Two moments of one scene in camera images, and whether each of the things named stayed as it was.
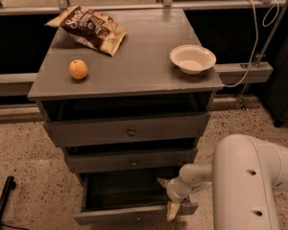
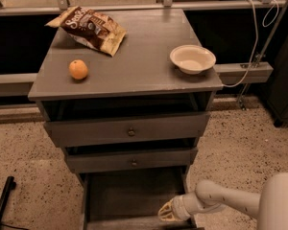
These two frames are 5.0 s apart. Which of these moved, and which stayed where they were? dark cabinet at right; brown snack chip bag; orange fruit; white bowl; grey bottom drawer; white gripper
Moved: grey bottom drawer; white gripper
Stayed: brown snack chip bag; white bowl; dark cabinet at right; orange fruit
